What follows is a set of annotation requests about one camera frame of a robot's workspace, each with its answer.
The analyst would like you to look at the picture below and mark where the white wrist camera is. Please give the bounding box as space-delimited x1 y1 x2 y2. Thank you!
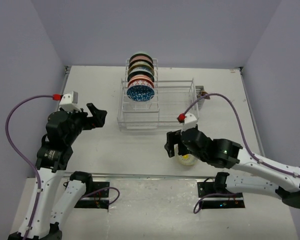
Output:
177 113 198 132
59 91 81 112

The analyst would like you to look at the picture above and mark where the blue white floral bowl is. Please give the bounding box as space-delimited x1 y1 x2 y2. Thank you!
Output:
127 69 155 82

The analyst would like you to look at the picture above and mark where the grey cutlery holder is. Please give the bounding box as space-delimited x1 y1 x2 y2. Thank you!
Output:
194 85 207 111

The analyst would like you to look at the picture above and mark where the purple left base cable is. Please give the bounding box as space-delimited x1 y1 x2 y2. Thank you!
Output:
81 187 121 210

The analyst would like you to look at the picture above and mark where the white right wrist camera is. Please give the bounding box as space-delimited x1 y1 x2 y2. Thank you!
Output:
177 113 198 132

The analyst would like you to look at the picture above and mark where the purple camera cable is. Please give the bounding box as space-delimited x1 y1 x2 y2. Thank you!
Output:
182 92 300 181
4 93 61 236

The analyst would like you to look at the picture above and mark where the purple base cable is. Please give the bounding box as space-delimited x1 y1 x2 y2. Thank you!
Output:
192 192 237 215
81 187 121 210

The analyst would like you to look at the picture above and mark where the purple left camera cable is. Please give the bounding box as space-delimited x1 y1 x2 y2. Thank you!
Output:
4 93 61 236

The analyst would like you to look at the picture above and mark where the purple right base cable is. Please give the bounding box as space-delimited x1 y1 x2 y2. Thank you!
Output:
192 192 237 215

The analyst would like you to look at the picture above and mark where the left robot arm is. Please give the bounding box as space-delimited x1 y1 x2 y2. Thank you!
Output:
8 103 107 240

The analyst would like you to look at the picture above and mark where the white wire dish rack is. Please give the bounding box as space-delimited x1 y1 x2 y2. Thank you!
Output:
117 59 205 131

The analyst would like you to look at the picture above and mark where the yellow blue patterned bowl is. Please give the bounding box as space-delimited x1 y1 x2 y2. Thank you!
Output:
174 145 198 167

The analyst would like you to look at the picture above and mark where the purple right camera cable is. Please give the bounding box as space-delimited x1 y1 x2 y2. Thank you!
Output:
182 92 300 181

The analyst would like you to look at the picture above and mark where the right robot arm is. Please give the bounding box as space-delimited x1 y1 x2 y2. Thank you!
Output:
164 127 300 209

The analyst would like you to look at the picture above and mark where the orange floral patterned bowl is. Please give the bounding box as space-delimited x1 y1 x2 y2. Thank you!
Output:
127 74 154 89

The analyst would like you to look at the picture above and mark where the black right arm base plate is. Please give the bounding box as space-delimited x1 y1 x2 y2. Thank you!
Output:
195 178 246 211

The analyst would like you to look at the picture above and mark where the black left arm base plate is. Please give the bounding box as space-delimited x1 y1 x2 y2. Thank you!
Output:
74 181 110 210

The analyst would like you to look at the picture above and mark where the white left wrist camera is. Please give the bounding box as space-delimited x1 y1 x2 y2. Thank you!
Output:
59 91 81 112

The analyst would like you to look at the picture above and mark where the blue triangle patterned bowl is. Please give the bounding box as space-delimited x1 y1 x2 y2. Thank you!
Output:
126 85 155 102

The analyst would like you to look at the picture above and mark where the yellow flower leaf bowl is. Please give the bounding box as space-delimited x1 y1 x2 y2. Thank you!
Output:
127 61 155 75

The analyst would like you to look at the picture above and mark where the mint green bowl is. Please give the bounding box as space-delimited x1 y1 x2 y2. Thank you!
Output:
133 51 149 56

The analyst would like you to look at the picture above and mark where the brown utensil in holder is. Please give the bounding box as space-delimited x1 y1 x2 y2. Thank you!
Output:
199 91 211 100

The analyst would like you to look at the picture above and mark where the pink patterned bowl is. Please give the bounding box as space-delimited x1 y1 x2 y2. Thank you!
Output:
129 53 153 65

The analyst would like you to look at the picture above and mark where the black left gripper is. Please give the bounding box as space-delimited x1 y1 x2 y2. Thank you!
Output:
63 102 107 145

